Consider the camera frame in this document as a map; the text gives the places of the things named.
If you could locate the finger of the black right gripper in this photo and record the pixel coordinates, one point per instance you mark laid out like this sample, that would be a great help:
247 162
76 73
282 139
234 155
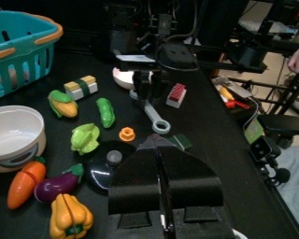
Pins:
146 85

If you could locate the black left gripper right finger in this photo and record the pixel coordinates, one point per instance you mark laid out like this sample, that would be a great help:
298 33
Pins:
190 180

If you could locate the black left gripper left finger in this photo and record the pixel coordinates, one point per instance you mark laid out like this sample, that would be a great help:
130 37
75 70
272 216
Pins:
135 183

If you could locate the grey toy wrench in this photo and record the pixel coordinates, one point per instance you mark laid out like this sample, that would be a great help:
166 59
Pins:
157 119

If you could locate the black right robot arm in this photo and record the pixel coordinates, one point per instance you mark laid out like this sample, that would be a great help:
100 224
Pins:
165 21

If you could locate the white pink toy plate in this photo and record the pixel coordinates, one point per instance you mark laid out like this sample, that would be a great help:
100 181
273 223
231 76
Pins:
123 77

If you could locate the red white toy sushi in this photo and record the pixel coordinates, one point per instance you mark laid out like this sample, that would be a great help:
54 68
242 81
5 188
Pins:
177 95

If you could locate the black toy pot lid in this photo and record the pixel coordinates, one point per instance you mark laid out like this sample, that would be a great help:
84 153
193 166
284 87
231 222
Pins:
104 166

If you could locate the dark green toy block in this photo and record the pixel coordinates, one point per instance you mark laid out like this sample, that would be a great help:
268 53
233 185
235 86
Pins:
182 141

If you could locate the toy green cucumber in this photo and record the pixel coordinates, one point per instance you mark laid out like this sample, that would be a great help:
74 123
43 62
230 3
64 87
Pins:
106 112

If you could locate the toy egg sushi piece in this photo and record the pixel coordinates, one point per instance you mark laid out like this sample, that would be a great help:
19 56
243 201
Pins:
82 87

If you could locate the orange toy nut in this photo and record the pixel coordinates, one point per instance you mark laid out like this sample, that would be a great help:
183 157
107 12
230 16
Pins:
127 134

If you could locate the purple toy eggplant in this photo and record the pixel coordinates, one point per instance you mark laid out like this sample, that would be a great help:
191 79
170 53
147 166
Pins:
59 185

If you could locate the green toy lettuce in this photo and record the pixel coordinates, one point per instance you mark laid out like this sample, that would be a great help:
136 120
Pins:
84 138

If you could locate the yellow toy bell pepper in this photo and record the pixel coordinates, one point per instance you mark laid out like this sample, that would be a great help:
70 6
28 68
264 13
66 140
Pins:
70 217

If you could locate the toy corn cob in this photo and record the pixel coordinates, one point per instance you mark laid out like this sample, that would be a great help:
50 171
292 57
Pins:
63 104

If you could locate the green label black device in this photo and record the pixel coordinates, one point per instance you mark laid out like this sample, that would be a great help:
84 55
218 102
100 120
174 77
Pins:
260 143

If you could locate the orange red tool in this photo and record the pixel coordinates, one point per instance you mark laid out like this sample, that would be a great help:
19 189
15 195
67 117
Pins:
233 99

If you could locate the orange toy carrot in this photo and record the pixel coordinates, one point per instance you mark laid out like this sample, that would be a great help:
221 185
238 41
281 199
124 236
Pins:
25 185

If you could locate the white toy bowl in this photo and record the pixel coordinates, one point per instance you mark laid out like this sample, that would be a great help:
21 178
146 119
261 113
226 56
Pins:
12 137

